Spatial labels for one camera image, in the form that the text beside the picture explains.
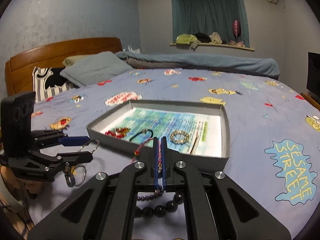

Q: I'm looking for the green cloth on sill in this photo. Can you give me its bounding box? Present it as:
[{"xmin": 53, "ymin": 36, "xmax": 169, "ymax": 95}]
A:
[{"xmin": 176, "ymin": 34, "xmax": 199, "ymax": 45}]

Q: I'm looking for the teal curtain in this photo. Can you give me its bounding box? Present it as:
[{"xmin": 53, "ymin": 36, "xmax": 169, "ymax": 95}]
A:
[{"xmin": 171, "ymin": 0, "xmax": 250, "ymax": 48}]

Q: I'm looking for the blue cartoon bedsheet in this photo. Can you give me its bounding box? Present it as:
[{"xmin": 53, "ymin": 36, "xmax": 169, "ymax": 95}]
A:
[{"xmin": 29, "ymin": 69, "xmax": 319, "ymax": 239}]

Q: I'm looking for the blue crystal bead bracelet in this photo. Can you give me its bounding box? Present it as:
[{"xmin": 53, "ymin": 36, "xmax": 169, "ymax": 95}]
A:
[{"xmin": 62, "ymin": 163, "xmax": 87, "ymax": 188}]

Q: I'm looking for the grey-blue pillow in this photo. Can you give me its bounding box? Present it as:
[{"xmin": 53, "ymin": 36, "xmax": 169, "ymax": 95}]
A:
[{"xmin": 60, "ymin": 51, "xmax": 133, "ymax": 87}]

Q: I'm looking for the printed paper sheet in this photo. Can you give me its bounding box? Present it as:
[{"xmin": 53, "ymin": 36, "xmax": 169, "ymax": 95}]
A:
[{"xmin": 98, "ymin": 107, "xmax": 222, "ymax": 157}]

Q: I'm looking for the beige cloth on sill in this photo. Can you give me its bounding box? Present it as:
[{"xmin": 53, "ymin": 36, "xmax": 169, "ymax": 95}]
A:
[{"xmin": 209, "ymin": 32, "xmax": 222, "ymax": 44}]

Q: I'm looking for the black cloth on sill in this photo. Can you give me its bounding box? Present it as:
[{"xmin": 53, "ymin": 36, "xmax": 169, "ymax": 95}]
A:
[{"xmin": 195, "ymin": 33, "xmax": 212, "ymax": 43}]

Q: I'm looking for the wooden headboard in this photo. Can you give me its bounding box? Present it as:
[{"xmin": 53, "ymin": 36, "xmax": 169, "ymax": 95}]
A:
[{"xmin": 5, "ymin": 37, "xmax": 122, "ymax": 96}]

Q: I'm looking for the red bead jewelry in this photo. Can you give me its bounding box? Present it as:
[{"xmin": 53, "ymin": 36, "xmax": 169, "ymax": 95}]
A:
[{"xmin": 105, "ymin": 127, "xmax": 131, "ymax": 139}]

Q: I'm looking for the pink balloon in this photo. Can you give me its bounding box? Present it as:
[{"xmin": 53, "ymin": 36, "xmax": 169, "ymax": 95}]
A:
[{"xmin": 232, "ymin": 20, "xmax": 241, "ymax": 42}]

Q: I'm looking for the striped cartoon pillow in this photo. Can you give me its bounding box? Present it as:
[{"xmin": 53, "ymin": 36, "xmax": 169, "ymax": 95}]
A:
[{"xmin": 32, "ymin": 67, "xmax": 74, "ymax": 102}]

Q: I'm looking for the small dark bead bracelet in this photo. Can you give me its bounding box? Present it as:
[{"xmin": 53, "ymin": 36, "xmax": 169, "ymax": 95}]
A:
[{"xmin": 135, "ymin": 188, "xmax": 166, "ymax": 202}]

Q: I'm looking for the person's left hand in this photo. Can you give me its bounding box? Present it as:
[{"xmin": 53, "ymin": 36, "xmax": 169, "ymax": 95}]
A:
[{"xmin": 1, "ymin": 166, "xmax": 43, "ymax": 201}]

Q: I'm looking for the grey cardboard tray box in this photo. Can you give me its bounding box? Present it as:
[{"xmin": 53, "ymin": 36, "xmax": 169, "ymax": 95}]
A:
[{"xmin": 87, "ymin": 100, "xmax": 230, "ymax": 173}]

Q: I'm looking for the olive pillow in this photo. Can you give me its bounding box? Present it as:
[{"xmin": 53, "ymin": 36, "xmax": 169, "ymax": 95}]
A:
[{"xmin": 62, "ymin": 55, "xmax": 88, "ymax": 68}]

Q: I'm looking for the large black bead bracelet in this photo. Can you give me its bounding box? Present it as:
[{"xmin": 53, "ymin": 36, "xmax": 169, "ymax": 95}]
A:
[{"xmin": 134, "ymin": 192, "xmax": 186, "ymax": 218}]

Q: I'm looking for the blue folded blanket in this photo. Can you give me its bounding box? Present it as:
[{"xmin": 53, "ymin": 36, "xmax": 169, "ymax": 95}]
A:
[{"xmin": 116, "ymin": 51, "xmax": 280, "ymax": 80}]

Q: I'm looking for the wooden window sill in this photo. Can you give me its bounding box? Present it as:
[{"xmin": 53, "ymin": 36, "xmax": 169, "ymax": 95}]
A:
[{"xmin": 169, "ymin": 43, "xmax": 255, "ymax": 52}]

